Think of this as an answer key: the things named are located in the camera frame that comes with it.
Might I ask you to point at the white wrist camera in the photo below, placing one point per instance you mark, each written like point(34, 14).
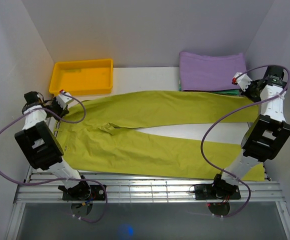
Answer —
point(63, 99)
point(241, 80)

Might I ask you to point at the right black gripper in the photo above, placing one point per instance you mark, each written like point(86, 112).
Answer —
point(246, 93)

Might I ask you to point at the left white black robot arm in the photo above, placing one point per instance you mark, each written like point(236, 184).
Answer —
point(40, 146)

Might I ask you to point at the aluminium rail frame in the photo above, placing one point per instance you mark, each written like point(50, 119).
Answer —
point(42, 187)

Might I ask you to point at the yellow plastic tray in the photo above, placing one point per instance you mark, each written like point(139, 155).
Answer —
point(82, 77)

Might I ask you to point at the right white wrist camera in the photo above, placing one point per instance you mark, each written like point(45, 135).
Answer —
point(241, 80)

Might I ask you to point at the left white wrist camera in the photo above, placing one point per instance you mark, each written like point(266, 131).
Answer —
point(63, 99)

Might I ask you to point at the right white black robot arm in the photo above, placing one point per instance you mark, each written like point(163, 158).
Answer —
point(268, 133)

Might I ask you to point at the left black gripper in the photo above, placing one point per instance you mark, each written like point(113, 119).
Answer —
point(62, 112)

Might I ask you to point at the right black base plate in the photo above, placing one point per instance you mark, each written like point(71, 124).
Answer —
point(215, 192)

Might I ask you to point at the folded purple trousers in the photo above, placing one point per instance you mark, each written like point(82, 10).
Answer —
point(205, 73)

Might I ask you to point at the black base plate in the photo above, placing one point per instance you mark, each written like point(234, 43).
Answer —
point(215, 192)
point(93, 192)

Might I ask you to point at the yellow-green trousers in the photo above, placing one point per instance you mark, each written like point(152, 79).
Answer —
point(105, 134)

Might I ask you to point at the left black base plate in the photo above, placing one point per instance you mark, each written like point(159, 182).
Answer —
point(93, 192)

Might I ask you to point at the folded green garment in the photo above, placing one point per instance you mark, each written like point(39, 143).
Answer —
point(225, 92)

